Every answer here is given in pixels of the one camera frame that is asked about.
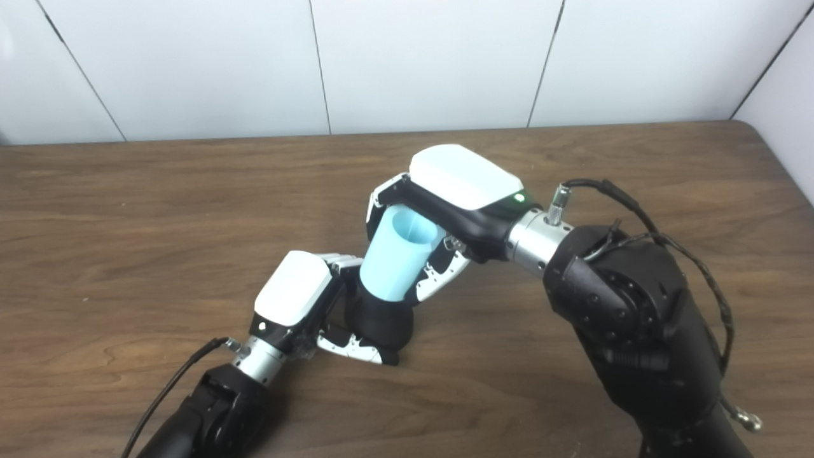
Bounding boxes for black nozzle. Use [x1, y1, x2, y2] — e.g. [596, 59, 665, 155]
[348, 289, 414, 352]

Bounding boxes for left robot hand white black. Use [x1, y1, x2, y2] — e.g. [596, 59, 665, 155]
[249, 251, 399, 366]

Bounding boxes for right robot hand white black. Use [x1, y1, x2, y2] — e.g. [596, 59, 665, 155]
[366, 144, 541, 306]

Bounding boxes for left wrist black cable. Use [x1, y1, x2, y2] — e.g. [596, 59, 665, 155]
[121, 337, 241, 458]

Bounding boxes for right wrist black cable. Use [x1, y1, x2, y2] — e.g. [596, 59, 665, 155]
[547, 179, 762, 433]

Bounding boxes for light-blue hose piece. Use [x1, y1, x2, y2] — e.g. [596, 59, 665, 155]
[359, 204, 448, 302]

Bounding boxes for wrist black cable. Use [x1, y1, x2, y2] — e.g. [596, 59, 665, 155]
[547, 179, 762, 433]
[121, 337, 241, 458]

